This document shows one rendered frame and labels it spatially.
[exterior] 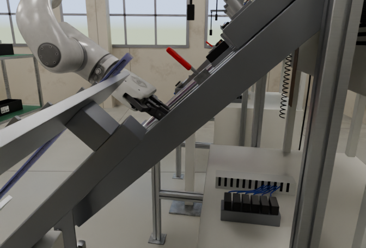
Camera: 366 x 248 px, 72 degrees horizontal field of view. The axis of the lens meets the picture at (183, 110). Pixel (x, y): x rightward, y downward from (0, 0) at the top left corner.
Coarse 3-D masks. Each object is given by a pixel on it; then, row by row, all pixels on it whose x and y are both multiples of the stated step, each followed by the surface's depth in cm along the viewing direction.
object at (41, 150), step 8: (128, 56) 39; (120, 64) 39; (112, 72) 39; (104, 80) 40; (56, 136) 42; (48, 144) 43; (40, 152) 43; (32, 160) 44; (24, 168) 44; (16, 176) 45; (8, 184) 45; (0, 192) 45
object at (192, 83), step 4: (208, 68) 88; (212, 68) 88; (192, 80) 107; (188, 84) 98; (192, 84) 90; (184, 88) 100; (188, 88) 91; (180, 92) 97; (184, 92) 92; (176, 96) 92; (180, 96) 92; (172, 100) 93; (168, 104) 94; (172, 104) 94; (148, 120) 108; (152, 120) 96; (144, 124) 105; (148, 124) 97
